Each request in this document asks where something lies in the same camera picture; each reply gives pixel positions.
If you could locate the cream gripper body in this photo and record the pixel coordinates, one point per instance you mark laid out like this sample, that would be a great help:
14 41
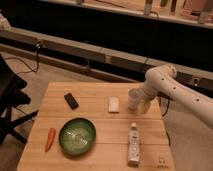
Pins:
145 106

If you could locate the white ceramic cup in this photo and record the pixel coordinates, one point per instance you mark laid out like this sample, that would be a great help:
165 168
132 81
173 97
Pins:
134 98

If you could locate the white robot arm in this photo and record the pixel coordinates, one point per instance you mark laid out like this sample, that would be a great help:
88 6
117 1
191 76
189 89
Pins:
162 79

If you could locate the green ceramic bowl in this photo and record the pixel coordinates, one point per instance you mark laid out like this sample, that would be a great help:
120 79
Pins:
77 136

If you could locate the white plastic bottle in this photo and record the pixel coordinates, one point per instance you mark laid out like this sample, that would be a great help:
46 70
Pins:
133 146

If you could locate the white rectangular block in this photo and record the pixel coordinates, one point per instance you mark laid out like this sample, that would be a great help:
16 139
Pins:
113 105

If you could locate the black rectangular device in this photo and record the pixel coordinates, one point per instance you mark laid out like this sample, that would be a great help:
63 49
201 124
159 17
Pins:
71 101

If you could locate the orange carrot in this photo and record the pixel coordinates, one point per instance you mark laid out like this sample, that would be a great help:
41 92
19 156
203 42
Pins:
50 139

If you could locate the black office chair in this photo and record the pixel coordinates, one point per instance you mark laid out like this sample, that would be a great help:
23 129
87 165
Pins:
11 96

